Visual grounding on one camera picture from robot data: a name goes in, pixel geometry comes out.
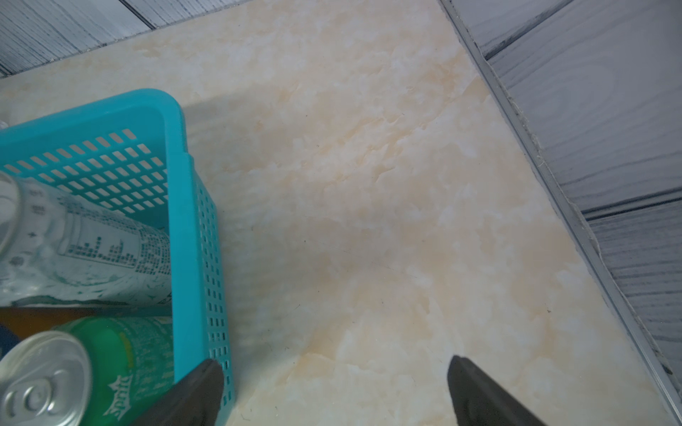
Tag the teal plastic basket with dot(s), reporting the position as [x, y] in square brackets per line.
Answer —
[128, 154]

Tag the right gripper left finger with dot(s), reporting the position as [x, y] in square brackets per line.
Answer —
[194, 400]

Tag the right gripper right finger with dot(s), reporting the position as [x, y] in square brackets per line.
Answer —
[478, 400]

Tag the green Sprite can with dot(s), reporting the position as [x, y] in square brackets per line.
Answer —
[92, 371]

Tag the right aluminium frame post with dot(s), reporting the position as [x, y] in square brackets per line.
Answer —
[574, 220]

